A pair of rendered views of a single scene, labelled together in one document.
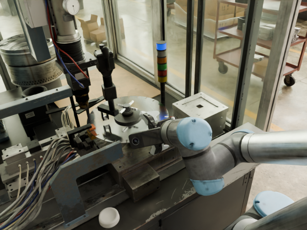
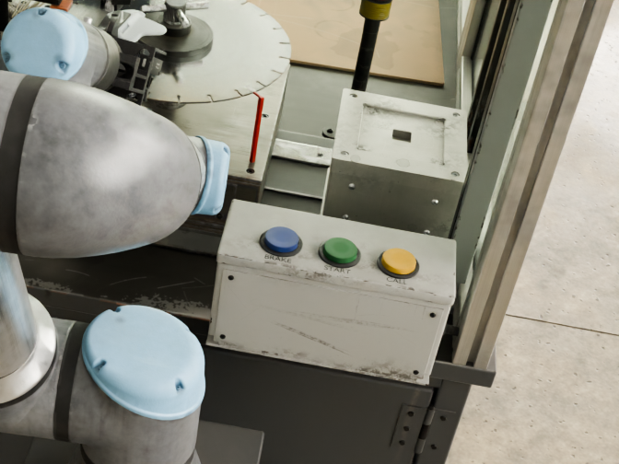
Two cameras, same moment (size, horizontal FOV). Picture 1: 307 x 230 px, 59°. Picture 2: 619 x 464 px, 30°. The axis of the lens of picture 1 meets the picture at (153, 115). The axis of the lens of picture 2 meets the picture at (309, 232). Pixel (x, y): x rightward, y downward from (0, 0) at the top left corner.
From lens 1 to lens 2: 0.85 m
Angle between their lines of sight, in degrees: 25
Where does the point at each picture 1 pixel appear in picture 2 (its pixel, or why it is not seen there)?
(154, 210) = (47, 276)
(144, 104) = (250, 37)
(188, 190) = (168, 298)
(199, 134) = (34, 46)
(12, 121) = not seen: outside the picture
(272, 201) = (144, 331)
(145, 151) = not seen: hidden behind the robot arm
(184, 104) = (370, 109)
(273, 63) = (540, 75)
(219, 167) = not seen: hidden behind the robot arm
